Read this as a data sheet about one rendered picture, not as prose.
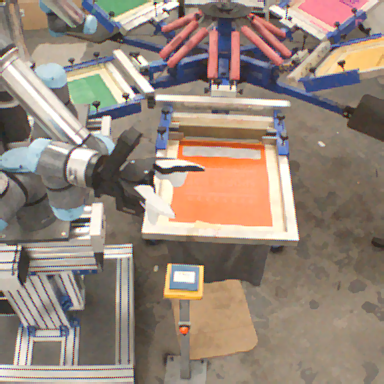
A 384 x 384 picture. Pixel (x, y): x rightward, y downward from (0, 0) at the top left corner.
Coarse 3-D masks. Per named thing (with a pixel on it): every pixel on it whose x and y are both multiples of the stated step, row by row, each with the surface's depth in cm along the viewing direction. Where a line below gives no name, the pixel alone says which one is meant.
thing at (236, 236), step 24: (192, 120) 210; (216, 120) 209; (240, 120) 208; (264, 120) 207; (288, 168) 182; (288, 192) 171; (288, 216) 162; (192, 240) 158; (216, 240) 157; (240, 240) 156; (264, 240) 155; (288, 240) 154
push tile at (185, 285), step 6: (174, 270) 147; (180, 270) 147; (186, 270) 147; (192, 270) 147; (198, 270) 147; (174, 276) 145; (180, 276) 145; (186, 276) 145; (192, 276) 145; (198, 276) 145; (174, 282) 143; (180, 282) 143; (186, 282) 143; (192, 282) 143; (174, 288) 142; (180, 288) 142; (186, 288) 142; (192, 288) 142
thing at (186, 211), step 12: (180, 144) 199; (192, 144) 199; (204, 144) 199; (216, 144) 199; (180, 156) 193; (192, 156) 193; (180, 192) 176; (180, 204) 171; (192, 204) 171; (204, 204) 171; (216, 204) 171; (180, 216) 167; (192, 216) 167; (204, 216) 167; (216, 216) 167
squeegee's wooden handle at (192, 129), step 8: (184, 128) 194; (192, 128) 193; (200, 128) 193; (208, 128) 193; (216, 128) 192; (224, 128) 192; (232, 128) 192; (240, 128) 192; (248, 128) 191; (256, 128) 191; (264, 128) 191; (184, 136) 197; (192, 136) 197; (200, 136) 196; (208, 136) 196; (216, 136) 196; (224, 136) 195; (232, 136) 195; (240, 136) 195; (248, 136) 194; (256, 136) 194
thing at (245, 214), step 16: (224, 144) 199; (240, 144) 199; (256, 144) 199; (224, 160) 191; (240, 160) 191; (256, 160) 191; (256, 176) 183; (224, 208) 170; (240, 208) 170; (256, 208) 170; (224, 224) 164; (240, 224) 164; (256, 224) 164; (272, 224) 164
